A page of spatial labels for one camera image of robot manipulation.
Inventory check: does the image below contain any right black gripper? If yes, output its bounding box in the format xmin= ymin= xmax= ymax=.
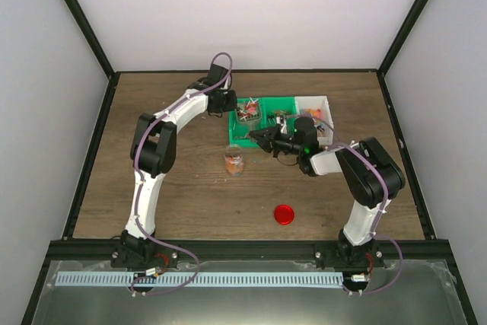
xmin=250 ymin=123 xmax=303 ymax=158

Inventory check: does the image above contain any green double candy bin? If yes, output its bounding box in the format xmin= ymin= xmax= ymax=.
xmin=228 ymin=96 xmax=297 ymax=148

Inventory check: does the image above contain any clear plastic jar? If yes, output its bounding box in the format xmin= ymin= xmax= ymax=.
xmin=224 ymin=144 xmax=244 ymax=177

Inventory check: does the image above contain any white candy bin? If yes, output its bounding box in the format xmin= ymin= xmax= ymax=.
xmin=294 ymin=96 xmax=335 ymax=146

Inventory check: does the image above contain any red jar lid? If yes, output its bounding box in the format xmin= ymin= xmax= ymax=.
xmin=273 ymin=205 xmax=295 ymax=225

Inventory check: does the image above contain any green plastic scoop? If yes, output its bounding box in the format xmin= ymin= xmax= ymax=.
xmin=236 ymin=97 xmax=263 ymax=133

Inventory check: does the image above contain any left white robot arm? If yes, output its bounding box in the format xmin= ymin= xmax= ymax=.
xmin=122 ymin=64 xmax=237 ymax=267

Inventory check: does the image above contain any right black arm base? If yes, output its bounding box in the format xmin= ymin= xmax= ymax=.
xmin=313 ymin=234 xmax=384 ymax=270

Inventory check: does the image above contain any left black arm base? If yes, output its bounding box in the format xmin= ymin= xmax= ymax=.
xmin=110 ymin=230 xmax=179 ymax=269

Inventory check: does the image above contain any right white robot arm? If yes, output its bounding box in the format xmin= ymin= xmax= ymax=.
xmin=250 ymin=115 xmax=406 ymax=266

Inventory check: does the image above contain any black aluminium front beam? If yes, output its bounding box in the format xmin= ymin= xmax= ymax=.
xmin=46 ymin=239 xmax=453 ymax=261

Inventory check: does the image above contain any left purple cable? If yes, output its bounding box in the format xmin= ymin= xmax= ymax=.
xmin=129 ymin=52 xmax=234 ymax=298

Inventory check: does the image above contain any purple cable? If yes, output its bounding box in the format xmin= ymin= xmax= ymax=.
xmin=129 ymin=52 xmax=234 ymax=298
xmin=296 ymin=113 xmax=404 ymax=297

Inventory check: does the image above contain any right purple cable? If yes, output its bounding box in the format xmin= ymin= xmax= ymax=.
xmin=296 ymin=113 xmax=404 ymax=297

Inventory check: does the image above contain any light blue slotted rail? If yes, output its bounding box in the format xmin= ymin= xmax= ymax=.
xmin=55 ymin=271 xmax=343 ymax=288

